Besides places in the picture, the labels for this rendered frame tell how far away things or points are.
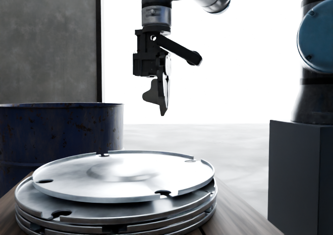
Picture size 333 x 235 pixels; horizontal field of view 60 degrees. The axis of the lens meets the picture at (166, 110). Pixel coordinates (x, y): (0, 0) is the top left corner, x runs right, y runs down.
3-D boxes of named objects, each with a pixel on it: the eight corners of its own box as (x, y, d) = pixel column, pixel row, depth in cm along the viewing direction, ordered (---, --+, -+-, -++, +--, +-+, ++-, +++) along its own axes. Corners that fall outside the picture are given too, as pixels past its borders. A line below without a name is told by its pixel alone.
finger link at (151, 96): (143, 116, 72) (143, 78, 71) (167, 116, 70) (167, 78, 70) (140, 117, 69) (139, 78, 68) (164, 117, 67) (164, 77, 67)
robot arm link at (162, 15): (175, 13, 72) (168, 3, 64) (175, 32, 73) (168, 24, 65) (146, 15, 74) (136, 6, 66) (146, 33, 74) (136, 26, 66)
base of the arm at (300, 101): (277, 119, 72) (278, 80, 72) (328, 118, 76) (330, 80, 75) (321, 126, 58) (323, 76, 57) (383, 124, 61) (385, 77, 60)
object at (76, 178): (43, 223, 29) (43, 215, 29) (26, 163, 54) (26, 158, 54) (254, 181, 43) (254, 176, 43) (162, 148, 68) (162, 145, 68)
